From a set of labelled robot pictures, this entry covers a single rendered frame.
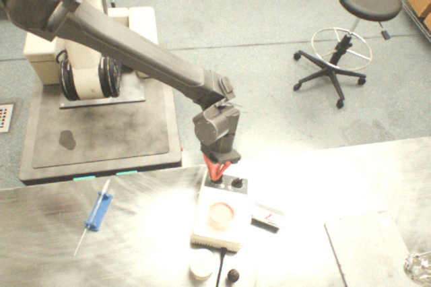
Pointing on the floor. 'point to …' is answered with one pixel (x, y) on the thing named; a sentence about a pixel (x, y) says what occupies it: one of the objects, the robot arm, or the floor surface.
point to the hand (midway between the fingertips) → (214, 176)
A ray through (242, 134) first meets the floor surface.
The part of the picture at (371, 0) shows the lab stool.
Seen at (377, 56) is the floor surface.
